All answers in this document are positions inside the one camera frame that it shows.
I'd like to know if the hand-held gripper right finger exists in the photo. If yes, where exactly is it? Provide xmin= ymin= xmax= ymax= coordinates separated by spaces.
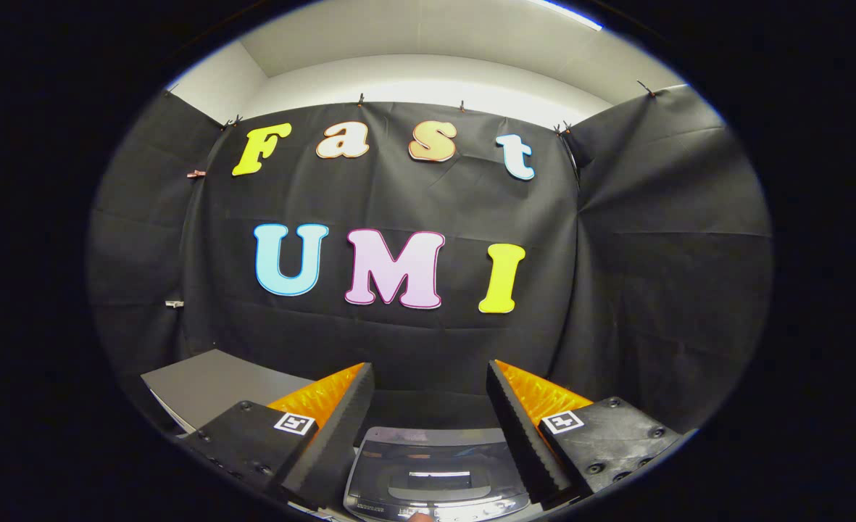
xmin=487 ymin=360 xmax=682 ymax=505

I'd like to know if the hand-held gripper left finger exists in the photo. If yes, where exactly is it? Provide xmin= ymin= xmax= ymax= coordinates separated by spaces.
xmin=181 ymin=362 xmax=375 ymax=510

